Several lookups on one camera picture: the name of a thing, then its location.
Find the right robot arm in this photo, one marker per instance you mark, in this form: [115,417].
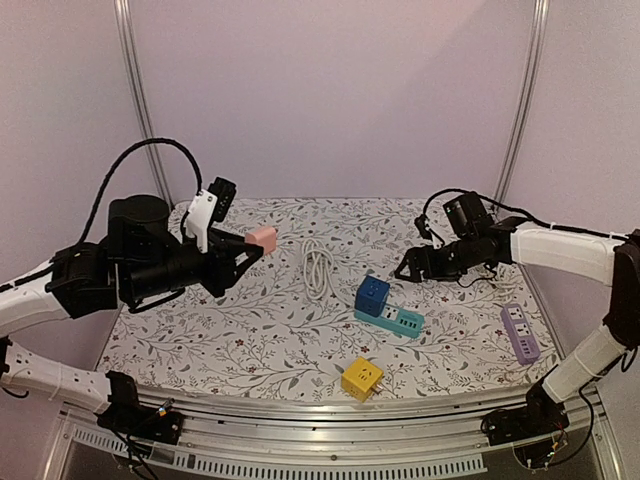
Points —
[524,239]

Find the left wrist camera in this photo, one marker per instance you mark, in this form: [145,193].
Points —
[208,206]

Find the pink plug adapter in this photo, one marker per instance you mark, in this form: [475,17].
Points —
[265,237]

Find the right aluminium frame post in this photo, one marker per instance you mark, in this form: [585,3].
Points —
[532,65]

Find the yellow cube socket adapter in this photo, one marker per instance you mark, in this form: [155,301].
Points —
[361,379]

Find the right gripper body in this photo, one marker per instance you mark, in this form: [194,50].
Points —
[427,261]

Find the teal power strip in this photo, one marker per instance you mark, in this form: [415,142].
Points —
[396,320]

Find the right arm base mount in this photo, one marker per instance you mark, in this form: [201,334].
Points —
[534,419]

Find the left aluminium frame post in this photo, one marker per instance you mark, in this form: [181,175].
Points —
[126,33]

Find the aluminium front rail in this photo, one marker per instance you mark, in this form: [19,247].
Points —
[435,437]

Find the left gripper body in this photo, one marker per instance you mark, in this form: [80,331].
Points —
[212,278]

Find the blue cube socket adapter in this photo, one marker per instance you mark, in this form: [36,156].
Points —
[371,296]

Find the purple power strip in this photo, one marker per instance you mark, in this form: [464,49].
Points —
[520,334]

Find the floral table mat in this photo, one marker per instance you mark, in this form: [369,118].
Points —
[287,330]

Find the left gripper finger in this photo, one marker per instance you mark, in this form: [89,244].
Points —
[235,263]
[222,240]

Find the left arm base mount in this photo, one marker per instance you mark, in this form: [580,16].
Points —
[160,424]

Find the aluminium frame post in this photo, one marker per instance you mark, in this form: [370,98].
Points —
[532,65]
[126,33]

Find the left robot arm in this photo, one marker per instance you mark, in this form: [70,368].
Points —
[139,264]

